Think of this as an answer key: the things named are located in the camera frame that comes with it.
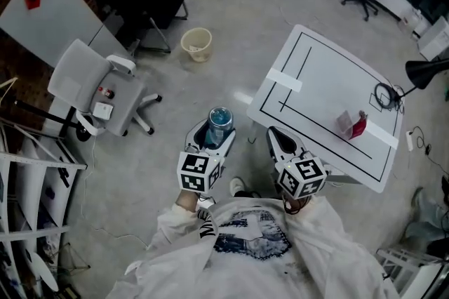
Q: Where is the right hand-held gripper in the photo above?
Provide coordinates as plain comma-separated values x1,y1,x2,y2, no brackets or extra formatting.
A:
264,126,328,201

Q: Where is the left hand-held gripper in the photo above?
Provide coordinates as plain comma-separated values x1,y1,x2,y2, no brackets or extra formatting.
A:
176,118,237,194

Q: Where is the clear bottle with blue label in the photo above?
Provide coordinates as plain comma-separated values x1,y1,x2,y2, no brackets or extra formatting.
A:
205,107,235,151

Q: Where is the person's left forearm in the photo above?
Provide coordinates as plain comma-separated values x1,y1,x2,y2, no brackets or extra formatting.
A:
147,190,215,256

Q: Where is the person's right forearm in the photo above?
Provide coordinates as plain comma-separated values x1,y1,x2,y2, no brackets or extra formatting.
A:
282,195,351,249

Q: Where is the white work table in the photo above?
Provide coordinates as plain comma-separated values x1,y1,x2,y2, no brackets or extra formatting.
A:
246,23,404,194

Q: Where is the person's white shoe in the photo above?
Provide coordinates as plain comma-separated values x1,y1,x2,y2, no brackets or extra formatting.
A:
229,177,246,196

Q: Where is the cream plastic basket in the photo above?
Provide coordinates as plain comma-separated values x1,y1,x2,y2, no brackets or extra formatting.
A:
180,27,213,62

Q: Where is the flat white box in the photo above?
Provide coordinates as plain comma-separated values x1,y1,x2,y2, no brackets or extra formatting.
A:
93,101,115,119

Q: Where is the black coat rack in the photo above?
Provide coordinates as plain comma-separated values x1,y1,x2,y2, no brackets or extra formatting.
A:
13,99,93,143

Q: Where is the person's white printed shirt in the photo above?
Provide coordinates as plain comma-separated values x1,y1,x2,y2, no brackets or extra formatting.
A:
105,197,401,299

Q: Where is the small black shelf object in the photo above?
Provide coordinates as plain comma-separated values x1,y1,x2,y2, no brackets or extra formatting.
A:
59,166,74,189

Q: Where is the white grey office chair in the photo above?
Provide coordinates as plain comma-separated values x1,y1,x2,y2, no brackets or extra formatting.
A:
47,38,163,137

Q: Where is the black floor lamp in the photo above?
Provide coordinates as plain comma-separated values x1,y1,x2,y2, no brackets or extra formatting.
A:
373,58,449,112

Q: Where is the white shelf rack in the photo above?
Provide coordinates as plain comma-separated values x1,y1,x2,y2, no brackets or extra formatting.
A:
0,121,88,291

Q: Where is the spare water jug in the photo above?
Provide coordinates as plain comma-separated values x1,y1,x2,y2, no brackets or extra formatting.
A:
406,8,431,37

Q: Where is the white water dispenser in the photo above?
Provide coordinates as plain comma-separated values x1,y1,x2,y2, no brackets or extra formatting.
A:
417,15,449,62

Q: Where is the white side table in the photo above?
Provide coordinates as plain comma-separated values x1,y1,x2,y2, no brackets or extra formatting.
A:
375,244,449,299

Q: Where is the white refrigerator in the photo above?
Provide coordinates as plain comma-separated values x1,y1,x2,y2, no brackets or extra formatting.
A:
0,0,130,69

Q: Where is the wooden clothes hanger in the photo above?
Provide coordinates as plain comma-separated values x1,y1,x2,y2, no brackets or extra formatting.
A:
0,77,19,105

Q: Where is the white round board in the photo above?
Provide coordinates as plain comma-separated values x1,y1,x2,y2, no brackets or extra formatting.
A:
29,251,60,292

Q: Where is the thin wire tripod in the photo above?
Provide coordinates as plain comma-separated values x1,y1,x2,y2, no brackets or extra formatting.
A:
52,241,92,278

